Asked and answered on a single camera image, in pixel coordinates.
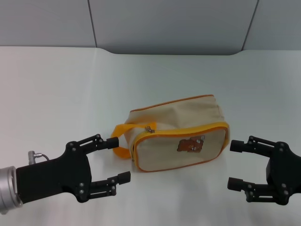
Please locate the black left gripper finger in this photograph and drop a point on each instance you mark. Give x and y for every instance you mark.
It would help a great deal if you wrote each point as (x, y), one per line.
(94, 142)
(105, 186)

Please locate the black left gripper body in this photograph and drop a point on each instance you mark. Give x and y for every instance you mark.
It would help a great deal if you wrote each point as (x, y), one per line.
(54, 175)

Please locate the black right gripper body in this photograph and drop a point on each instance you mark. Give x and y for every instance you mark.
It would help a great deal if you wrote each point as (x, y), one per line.
(285, 171)

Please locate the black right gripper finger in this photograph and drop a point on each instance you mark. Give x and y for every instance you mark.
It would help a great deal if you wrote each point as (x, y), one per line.
(257, 191)
(256, 146)

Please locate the beige bear print food bag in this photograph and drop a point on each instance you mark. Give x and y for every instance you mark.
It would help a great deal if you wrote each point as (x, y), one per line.
(164, 146)

